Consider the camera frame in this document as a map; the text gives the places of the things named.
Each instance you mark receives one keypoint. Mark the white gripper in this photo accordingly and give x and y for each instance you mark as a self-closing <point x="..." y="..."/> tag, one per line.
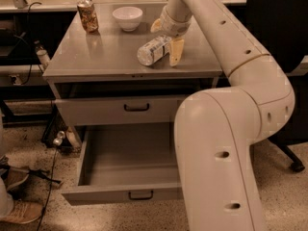
<point x="173" y="25"/>

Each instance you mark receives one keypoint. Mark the clear plastic water bottle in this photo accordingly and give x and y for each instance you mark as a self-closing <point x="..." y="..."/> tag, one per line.
<point x="154" y="50"/>

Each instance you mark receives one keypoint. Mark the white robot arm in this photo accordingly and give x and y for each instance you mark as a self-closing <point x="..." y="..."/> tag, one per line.
<point x="214" y="128"/>

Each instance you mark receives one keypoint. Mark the upper grey drawer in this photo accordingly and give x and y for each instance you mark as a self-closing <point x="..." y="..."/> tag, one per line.
<point x="119" y="110"/>

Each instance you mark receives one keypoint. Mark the grey drawer cabinet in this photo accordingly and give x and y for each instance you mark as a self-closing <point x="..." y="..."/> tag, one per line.
<point x="105" y="64"/>

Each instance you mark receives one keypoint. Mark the bottle beside cabinet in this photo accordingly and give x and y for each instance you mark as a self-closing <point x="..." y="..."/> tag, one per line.
<point x="42" y="54"/>

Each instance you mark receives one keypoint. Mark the open middle drawer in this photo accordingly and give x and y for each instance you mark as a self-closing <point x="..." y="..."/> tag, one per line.
<point x="126" y="163"/>

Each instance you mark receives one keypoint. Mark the white ceramic bowl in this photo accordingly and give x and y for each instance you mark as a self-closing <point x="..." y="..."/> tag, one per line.
<point x="128" y="18"/>

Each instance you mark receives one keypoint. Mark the black office chair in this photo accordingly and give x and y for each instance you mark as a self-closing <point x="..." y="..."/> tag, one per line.
<point x="282" y="27"/>

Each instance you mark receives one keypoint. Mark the black tripod leg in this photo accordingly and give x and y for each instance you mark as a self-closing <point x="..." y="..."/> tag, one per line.
<point x="42" y="174"/>

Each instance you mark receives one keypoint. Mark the tan sneaker upper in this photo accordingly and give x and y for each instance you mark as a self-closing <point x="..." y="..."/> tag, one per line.
<point x="15" y="177"/>

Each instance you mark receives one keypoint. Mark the tan sneaker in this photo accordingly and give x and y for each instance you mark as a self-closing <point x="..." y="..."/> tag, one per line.
<point x="15" y="177"/>
<point x="23" y="213"/>

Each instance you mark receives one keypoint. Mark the tan sneaker lower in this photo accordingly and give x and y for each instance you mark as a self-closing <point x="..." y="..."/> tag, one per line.
<point x="23" y="213"/>

